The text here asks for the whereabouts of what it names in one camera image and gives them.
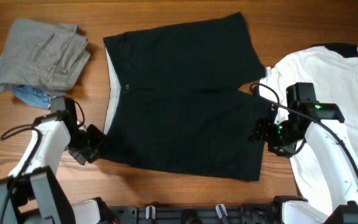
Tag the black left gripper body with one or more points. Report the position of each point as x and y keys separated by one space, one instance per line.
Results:
x=86 y=144

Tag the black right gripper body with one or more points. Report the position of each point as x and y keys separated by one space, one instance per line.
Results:
x=280 y=137

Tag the black shorts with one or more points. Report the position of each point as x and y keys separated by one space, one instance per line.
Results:
x=180 y=107

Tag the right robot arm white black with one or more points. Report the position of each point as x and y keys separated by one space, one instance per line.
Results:
x=321 y=126

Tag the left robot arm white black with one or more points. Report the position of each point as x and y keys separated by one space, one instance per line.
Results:
x=31 y=192

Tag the folded blue jeans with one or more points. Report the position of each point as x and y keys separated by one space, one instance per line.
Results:
x=33 y=96

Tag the white t-shirt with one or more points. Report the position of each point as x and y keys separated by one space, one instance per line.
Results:
x=334 y=77

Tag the folded grey trousers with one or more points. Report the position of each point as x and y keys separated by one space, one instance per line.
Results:
x=49 y=57

